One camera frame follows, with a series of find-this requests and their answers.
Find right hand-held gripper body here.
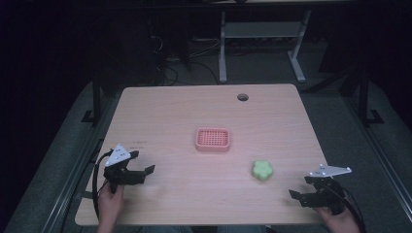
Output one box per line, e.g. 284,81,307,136
299,163,353,216

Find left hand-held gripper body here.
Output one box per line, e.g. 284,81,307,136
103,143,147,194

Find person's right hand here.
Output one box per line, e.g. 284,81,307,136
315,207,359,233

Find person's left hand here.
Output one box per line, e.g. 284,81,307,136
97,184,126,225

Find green flower-shaped soap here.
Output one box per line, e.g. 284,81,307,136
251,159,274,182

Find black metal stand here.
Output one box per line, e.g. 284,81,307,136
81,69,102,126
357,62,386,127

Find pink slotted soap dish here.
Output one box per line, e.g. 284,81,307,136
194,126,231,153

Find white metal stand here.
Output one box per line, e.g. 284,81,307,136
218,9,313,84

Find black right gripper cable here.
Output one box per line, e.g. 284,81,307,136
326,184,367,233

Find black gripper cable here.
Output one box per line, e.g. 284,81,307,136
326,184,367,233
91,150,115,221

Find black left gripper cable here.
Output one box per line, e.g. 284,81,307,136
91,150,115,221

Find grey metal rail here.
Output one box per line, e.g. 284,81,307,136
343,95,412,215
40,96,113,233

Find bundle of floor cables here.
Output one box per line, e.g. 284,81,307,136
145,30,222,87

